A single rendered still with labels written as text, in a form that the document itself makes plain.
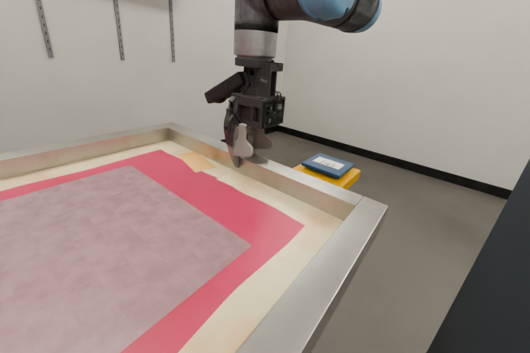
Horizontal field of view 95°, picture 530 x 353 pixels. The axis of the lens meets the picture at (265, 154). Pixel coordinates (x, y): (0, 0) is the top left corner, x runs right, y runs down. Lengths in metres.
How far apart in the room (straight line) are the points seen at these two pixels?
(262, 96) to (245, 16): 0.13
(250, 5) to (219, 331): 0.42
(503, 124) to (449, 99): 0.54
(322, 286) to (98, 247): 0.27
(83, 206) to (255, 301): 0.30
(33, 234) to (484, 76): 3.47
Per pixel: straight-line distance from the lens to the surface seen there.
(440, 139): 3.53
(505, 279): 0.52
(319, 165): 0.61
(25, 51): 2.36
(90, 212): 0.46
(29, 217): 0.49
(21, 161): 0.62
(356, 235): 0.34
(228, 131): 0.47
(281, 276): 0.32
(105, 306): 0.32
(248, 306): 0.29
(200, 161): 0.57
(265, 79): 0.43
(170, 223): 0.39
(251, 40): 0.43
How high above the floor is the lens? 1.21
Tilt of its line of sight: 22 degrees down
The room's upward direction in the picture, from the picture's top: 5 degrees clockwise
